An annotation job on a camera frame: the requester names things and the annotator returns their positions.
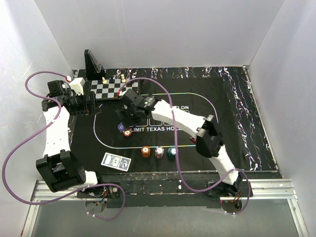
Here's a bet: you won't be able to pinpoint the orange red chip stack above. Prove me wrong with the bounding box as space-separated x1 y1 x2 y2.
141 146 151 158

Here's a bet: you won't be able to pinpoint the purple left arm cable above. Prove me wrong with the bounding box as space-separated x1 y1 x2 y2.
1 71 74 203

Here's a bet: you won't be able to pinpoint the orange chips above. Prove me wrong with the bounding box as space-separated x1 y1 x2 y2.
123 130 132 137

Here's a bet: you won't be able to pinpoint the black marbled table cover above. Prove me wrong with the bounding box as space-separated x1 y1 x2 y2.
71 67 277 171

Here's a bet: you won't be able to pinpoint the black triangular stand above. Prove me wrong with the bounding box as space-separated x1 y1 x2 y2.
84 49 106 81

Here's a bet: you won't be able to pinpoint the green blue chip stack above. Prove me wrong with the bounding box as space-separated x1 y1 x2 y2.
167 147 177 158

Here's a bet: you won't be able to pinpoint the pink blue chip stack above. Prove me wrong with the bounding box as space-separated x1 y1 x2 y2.
155 147 164 158

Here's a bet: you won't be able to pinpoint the blue playing card box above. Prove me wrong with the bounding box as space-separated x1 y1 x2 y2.
101 153 131 172

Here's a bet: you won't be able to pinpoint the blue small blind button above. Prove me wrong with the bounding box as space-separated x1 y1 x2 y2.
118 123 125 131

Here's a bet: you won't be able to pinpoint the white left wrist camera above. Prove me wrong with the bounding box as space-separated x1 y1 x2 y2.
69 77 85 95

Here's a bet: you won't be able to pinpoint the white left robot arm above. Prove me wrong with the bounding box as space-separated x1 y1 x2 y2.
36 78 105 198

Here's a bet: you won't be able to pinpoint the black poker table mat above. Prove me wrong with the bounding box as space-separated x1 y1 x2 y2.
71 77 250 173

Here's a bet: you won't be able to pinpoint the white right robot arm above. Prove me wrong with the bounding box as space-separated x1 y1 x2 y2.
116 89 242 196

